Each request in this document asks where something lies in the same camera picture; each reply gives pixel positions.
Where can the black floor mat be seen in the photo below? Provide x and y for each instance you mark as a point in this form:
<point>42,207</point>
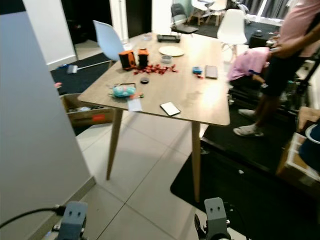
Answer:
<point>255,190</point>

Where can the open cardboard box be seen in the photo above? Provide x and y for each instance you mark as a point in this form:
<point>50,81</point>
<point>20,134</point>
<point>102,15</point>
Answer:
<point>291,160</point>

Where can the dark blue bucket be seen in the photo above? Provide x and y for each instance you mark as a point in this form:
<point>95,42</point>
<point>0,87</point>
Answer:
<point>312,147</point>

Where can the white paper card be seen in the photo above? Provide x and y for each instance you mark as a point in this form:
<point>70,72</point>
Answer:
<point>135,105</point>

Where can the light wooden table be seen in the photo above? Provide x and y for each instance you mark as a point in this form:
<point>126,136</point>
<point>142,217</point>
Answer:
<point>180,90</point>

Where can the brown cardboard box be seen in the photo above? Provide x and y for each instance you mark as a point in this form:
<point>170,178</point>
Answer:
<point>307,117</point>

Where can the cardboard box with red label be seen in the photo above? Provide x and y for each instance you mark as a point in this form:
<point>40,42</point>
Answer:
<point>92,117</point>

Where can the teal plush toy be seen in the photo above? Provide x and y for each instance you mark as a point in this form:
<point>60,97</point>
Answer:
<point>124,91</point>

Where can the small blue object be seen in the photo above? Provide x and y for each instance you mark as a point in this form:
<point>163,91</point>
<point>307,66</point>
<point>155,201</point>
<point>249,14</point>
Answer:
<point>197,70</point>

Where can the black round lid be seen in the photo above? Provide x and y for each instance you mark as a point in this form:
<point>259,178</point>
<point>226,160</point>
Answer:
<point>144,79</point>

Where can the pile of red pieces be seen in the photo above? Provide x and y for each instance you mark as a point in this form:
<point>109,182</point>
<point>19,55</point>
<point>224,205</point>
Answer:
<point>156,69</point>

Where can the small glass bowl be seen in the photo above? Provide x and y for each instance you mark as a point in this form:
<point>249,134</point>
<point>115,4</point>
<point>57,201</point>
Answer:
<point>166,59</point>

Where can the white plate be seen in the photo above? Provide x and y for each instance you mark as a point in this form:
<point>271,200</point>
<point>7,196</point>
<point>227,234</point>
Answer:
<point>172,51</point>

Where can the narrow orange black box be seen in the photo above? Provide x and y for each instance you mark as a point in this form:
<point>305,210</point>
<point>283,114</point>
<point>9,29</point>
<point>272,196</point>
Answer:
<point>143,57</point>

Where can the wide orange black box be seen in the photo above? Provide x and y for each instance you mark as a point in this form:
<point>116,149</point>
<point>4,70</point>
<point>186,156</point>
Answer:
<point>127,59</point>

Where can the dark carpet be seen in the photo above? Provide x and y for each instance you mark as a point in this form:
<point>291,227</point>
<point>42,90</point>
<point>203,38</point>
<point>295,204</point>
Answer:
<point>75,82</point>

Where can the black flat tray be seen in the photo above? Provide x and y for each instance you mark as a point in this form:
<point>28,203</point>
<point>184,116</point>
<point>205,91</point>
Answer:
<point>168,38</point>

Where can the clear glass cup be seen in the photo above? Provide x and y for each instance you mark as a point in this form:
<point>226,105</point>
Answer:
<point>147,36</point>

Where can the floor mop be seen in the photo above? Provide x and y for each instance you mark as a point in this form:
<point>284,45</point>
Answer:
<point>73,69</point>

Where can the white shell chair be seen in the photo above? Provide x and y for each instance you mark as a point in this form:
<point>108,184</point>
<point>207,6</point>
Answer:
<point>232,26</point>

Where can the light blue shell chair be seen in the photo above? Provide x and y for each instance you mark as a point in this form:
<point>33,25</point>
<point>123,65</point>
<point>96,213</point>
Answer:
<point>107,39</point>

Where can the black office chair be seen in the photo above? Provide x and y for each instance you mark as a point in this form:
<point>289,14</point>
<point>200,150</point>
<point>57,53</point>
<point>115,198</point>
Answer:
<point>181,17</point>

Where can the person in pink shirt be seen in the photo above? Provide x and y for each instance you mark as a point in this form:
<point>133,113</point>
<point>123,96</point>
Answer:
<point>297,25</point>

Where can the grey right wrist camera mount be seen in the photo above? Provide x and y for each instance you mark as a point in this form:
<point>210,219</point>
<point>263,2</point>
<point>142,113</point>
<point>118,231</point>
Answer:
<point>216,215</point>

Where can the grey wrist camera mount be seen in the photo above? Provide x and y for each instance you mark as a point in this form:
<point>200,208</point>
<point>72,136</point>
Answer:
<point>216,215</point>
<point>72,220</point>

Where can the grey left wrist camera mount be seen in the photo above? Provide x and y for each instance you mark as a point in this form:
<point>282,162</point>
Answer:
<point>72,220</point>

